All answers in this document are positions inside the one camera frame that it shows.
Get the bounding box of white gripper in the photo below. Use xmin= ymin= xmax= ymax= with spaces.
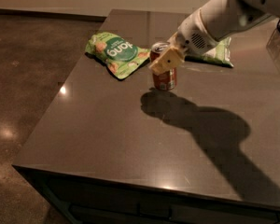
xmin=148 ymin=8 xmax=218 ymax=76

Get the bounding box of red soda can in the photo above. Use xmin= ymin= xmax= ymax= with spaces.
xmin=150 ymin=42 xmax=177 ymax=91

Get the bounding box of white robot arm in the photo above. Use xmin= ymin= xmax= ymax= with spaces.
xmin=149 ymin=0 xmax=280 ymax=75

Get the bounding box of green chip bag back side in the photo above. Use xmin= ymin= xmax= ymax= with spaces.
xmin=186 ymin=37 xmax=233 ymax=68

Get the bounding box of green snack bag with logo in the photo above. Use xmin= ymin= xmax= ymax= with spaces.
xmin=85 ymin=32 xmax=150 ymax=80

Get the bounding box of dark counter cabinet base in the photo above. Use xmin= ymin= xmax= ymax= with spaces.
xmin=15 ymin=165 xmax=280 ymax=224

